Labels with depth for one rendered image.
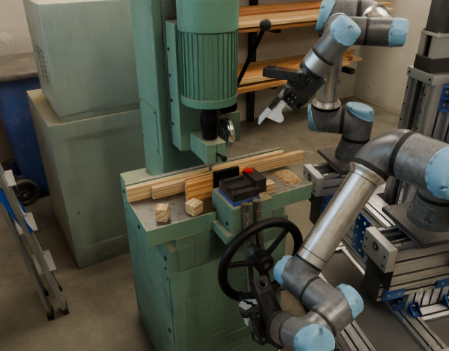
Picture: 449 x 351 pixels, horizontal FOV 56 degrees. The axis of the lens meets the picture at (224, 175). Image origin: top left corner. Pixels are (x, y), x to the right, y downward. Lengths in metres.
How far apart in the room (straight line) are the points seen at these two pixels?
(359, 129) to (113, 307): 1.48
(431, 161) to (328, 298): 0.37
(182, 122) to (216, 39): 0.34
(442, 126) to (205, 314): 1.06
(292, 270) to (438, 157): 0.41
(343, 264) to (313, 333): 1.34
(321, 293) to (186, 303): 0.60
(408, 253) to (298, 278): 0.56
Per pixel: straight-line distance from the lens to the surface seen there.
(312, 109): 1.80
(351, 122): 1.80
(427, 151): 1.02
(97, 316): 2.31
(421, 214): 1.51
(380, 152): 1.06
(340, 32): 1.16
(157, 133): 1.53
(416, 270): 1.61
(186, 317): 1.54
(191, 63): 1.23
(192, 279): 1.43
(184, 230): 1.30
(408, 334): 2.02
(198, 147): 1.40
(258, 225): 1.17
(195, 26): 1.21
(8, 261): 2.82
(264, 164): 1.53
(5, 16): 3.51
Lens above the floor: 1.63
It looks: 29 degrees down
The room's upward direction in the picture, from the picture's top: straight up
